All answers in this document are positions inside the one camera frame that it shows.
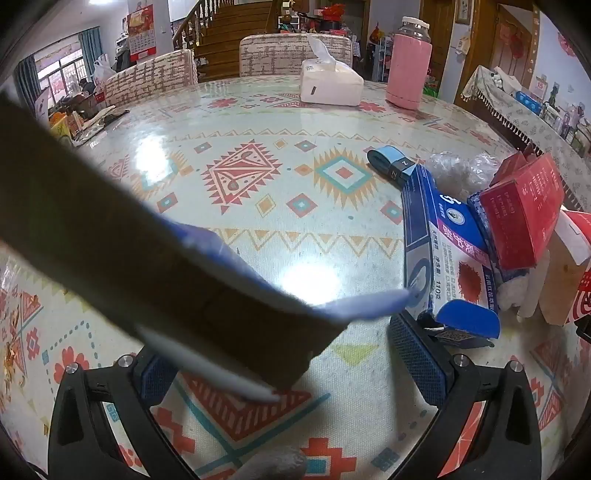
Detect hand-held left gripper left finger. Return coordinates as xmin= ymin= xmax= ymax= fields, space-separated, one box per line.
xmin=48 ymin=344 xmax=199 ymax=480

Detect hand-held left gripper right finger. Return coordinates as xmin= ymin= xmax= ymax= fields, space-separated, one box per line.
xmin=389 ymin=310 xmax=542 ymax=480

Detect brown cardboard box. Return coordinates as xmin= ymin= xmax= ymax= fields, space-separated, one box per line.
xmin=0 ymin=90 xmax=414 ymax=402

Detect person's left hand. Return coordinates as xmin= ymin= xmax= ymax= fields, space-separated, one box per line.
xmin=235 ymin=445 xmax=308 ymax=480

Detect blue and white carton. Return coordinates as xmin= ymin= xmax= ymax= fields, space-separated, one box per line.
xmin=401 ymin=164 xmax=502 ymax=349

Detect white plastic wrapper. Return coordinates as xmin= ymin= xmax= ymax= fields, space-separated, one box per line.
xmin=496 ymin=258 xmax=550 ymax=324

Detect brown and red carton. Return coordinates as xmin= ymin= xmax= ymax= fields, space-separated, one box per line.
xmin=538 ymin=210 xmax=591 ymax=328

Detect large red box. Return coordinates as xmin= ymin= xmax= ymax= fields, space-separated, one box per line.
xmin=479 ymin=154 xmax=566 ymax=271

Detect clear plastic bag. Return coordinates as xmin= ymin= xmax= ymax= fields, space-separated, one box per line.
xmin=422 ymin=150 xmax=502 ymax=197

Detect light blue band roll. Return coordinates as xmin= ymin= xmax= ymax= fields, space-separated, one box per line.
xmin=367 ymin=145 xmax=416 ymax=182

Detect small red box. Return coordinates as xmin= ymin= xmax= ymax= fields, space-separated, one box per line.
xmin=489 ymin=151 xmax=529 ymax=188

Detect patterned tablecloth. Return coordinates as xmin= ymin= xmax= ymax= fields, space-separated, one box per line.
xmin=0 ymin=74 xmax=591 ymax=480

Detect side table with floral cloth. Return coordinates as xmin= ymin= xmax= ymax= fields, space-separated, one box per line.
xmin=455 ymin=65 xmax=591 ymax=199

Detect white tissue box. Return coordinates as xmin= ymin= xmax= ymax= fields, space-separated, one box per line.
xmin=300 ymin=37 xmax=365 ymax=108

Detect pink thermos bottle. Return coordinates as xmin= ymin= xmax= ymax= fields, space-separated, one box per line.
xmin=385 ymin=17 xmax=434 ymax=110

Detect patterned fabric chair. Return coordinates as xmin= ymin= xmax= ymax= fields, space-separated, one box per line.
xmin=239 ymin=33 xmax=354 ymax=78
xmin=102 ymin=50 xmax=199 ymax=107

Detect white plastic bag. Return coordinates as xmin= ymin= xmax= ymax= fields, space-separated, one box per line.
xmin=92 ymin=54 xmax=116 ymax=84

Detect wooden door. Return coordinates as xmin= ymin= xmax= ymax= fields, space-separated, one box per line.
xmin=418 ymin=0 xmax=455 ymax=88
xmin=489 ymin=4 xmax=541 ymax=88

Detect teal curtain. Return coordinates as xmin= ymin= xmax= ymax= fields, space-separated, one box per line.
xmin=78 ymin=27 xmax=103 ymax=70

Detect wooden staircase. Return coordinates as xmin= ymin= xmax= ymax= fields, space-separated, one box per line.
xmin=173 ymin=0 xmax=282 ymax=79

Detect red wall calendar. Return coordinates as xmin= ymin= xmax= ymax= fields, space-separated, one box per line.
xmin=127 ymin=4 xmax=158 ymax=63

